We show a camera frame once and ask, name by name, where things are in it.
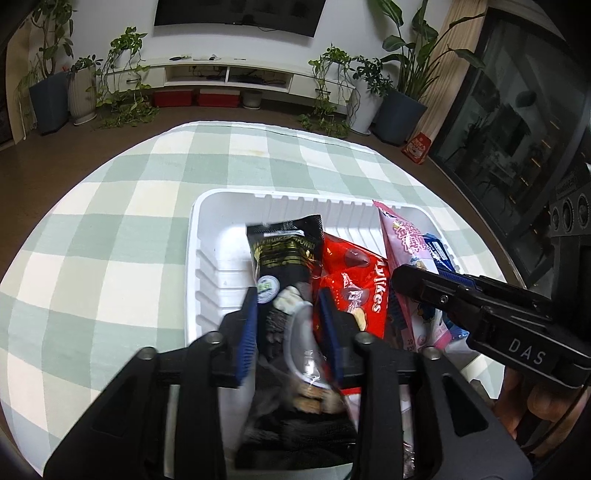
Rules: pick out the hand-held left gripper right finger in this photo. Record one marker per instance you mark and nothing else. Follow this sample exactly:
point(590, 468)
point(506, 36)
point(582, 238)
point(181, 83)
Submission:
point(330, 337)

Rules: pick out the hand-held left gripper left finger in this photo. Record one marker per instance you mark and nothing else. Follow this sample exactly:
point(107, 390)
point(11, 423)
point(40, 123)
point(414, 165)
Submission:
point(247, 337)

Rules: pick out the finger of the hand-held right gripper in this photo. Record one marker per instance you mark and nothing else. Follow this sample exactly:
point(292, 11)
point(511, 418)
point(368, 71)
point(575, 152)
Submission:
point(461, 280)
point(429, 288)

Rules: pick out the dark blue cake packet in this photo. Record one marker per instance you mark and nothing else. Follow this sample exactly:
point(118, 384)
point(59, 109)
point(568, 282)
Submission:
point(438, 251)

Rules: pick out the pale pink snack packet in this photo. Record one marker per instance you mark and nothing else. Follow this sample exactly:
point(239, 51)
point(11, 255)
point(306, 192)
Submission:
point(401, 235)

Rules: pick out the red chocolate ball packet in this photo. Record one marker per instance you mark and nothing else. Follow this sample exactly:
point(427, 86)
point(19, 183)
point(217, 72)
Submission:
point(364, 286)

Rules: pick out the white plastic tray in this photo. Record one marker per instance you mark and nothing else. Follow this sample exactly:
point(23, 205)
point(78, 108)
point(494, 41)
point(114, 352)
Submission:
point(217, 258)

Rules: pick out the black snack packet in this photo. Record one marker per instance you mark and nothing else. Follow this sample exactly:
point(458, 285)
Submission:
point(281, 258)

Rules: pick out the person's right hand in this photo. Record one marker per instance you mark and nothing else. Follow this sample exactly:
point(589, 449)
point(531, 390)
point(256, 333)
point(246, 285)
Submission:
point(531, 406)

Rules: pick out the red paper bag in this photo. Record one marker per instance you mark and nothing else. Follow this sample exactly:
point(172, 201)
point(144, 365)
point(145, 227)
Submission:
point(415, 148)

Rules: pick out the glass sliding door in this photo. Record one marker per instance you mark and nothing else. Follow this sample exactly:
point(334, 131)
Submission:
point(498, 129)

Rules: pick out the round table with checkered cloth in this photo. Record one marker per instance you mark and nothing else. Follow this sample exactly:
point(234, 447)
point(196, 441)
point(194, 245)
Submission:
point(115, 230)

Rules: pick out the large-leaf plant dark pot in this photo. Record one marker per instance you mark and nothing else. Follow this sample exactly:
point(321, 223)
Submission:
point(399, 115)

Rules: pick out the bushy plant smooth white pot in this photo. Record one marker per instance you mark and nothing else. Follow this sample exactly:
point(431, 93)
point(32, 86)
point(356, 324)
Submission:
point(364, 110)

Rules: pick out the beige curtain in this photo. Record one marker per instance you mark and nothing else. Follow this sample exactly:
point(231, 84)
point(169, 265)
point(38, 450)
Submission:
point(455, 60)

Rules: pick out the small grey pot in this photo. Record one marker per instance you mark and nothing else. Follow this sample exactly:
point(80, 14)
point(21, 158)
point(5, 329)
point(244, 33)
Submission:
point(252, 99)

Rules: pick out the red storage box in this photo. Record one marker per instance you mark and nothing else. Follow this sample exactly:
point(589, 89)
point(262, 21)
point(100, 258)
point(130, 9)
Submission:
point(219, 98)
point(173, 98)

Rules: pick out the trailing pothos plant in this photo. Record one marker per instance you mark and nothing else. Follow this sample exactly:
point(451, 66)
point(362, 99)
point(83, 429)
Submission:
point(332, 60)
point(124, 46)

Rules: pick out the white television cabinet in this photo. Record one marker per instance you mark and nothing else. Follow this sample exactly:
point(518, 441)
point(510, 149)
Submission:
point(198, 62)

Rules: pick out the small plant ribbed white pot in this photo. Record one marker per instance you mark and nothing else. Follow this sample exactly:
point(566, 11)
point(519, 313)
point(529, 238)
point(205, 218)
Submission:
point(83, 101)

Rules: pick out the potted tree in grey pot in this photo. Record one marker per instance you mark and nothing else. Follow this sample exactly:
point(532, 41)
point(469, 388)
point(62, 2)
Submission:
point(48, 106)

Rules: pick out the black wall television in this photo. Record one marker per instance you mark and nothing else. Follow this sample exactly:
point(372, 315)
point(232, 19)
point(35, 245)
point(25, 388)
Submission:
point(240, 11)

